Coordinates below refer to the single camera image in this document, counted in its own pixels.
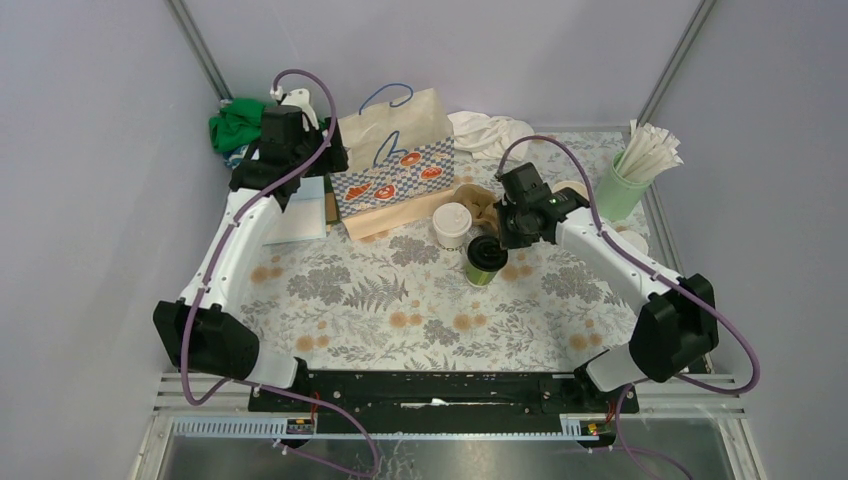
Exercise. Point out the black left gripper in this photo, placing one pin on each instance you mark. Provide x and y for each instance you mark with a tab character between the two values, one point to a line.
333	160

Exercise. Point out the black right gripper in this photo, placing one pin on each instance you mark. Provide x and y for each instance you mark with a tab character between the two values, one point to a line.
508	241

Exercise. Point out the stack of black paper cups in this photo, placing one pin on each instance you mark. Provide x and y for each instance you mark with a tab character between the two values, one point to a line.
578	187

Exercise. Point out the black coffee lid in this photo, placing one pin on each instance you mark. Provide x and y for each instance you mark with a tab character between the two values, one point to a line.
487	247

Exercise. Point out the white coffee lid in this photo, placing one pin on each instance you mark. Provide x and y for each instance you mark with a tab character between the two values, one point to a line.
452	219

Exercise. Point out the green paper coffee cup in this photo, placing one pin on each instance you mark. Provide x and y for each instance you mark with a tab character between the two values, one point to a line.
480	273

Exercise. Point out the blue checkered paper bag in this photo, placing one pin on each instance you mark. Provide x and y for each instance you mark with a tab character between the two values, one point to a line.
401	160

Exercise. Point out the white paper coffee cup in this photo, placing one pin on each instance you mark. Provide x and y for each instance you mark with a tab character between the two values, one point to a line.
452	241

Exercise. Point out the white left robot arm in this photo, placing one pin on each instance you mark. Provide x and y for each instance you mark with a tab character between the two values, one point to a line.
199	331

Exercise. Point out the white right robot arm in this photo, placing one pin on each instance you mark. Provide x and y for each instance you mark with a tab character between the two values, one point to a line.
673	328

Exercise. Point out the stack of brown cup carriers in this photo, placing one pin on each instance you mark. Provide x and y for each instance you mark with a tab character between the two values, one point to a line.
480	203

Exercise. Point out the green cloth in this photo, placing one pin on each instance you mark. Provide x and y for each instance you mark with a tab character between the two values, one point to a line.
237	123

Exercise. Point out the light blue paper bag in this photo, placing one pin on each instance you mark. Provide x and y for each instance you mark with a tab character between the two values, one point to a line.
304	217

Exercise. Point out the white cloth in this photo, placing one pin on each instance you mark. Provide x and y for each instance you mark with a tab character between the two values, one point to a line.
486	137

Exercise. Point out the green straw holder cup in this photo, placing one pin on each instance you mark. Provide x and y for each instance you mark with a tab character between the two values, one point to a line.
615	197

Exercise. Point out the stack of white lids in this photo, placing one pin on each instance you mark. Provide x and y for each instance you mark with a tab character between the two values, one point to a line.
636	244

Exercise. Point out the bundle of white wrapped straws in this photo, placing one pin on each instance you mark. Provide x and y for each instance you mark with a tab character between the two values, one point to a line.
650	151

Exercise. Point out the floral tablecloth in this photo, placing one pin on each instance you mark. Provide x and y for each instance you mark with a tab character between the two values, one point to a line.
397	300

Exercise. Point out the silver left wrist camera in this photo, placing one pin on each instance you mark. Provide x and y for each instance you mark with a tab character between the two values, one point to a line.
300	98

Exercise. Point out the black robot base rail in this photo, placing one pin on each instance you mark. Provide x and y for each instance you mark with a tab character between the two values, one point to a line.
419	402

